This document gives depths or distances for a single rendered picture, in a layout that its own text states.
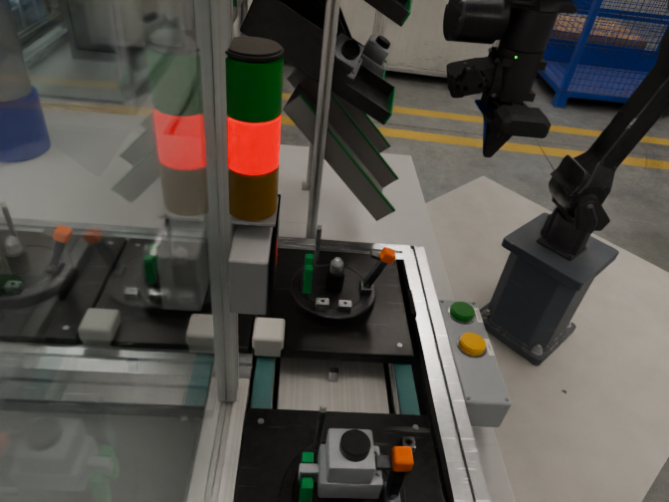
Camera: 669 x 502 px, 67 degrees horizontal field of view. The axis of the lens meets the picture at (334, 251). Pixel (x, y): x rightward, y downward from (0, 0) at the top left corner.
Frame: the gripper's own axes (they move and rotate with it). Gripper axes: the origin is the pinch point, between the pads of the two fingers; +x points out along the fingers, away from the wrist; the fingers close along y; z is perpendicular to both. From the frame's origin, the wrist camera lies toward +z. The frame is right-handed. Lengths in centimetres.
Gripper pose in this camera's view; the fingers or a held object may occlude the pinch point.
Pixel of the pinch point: (493, 134)
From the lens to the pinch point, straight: 77.4
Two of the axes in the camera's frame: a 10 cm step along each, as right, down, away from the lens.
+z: -9.9, -0.7, -0.8
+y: 0.2, 6.2, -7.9
